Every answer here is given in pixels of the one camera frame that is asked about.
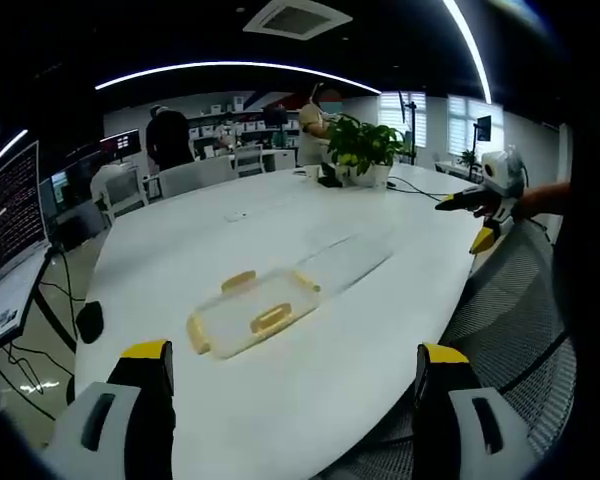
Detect white office chair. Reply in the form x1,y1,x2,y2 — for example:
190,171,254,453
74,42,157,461
231,144,267,177
157,156,239,199
89,164,151,222

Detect black floor cable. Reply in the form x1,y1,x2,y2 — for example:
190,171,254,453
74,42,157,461
0,247,89,419

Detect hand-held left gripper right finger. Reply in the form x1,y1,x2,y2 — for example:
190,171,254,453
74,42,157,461
412,342,539,480

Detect black tripod stand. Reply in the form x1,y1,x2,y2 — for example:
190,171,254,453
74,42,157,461
398,89,420,165

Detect thin dark table cable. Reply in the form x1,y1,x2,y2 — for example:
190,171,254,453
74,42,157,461
386,176,457,199

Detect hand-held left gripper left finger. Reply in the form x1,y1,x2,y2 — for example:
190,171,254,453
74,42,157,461
42,339,177,480

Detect curved ceiling light strip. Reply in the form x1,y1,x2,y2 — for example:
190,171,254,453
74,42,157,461
441,0,494,105
94,60,382,95

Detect shelf with white boxes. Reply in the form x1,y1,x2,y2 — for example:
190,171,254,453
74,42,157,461
186,93,302,152

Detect screen on black stand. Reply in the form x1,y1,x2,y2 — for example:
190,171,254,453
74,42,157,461
473,114,494,167

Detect small dark monitor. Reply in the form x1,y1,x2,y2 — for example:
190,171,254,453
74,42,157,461
51,168,92,207

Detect green potted plant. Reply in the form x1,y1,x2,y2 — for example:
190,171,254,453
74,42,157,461
325,113,407,189

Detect wide desk monitor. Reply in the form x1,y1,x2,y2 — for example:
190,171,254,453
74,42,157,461
99,128,142,162

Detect clear plastic lid yellow buckles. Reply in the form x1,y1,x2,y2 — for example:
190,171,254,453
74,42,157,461
186,268,323,361

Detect laptop with dark screen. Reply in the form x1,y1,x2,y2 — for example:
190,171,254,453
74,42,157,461
0,139,55,357

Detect grey mesh office chair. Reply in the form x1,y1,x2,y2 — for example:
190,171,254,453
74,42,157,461
324,218,579,480

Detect black rounded object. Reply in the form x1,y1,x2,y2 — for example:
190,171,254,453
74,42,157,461
74,300,105,345

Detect ceiling air vent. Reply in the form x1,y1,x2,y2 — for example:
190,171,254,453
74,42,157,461
242,0,354,41

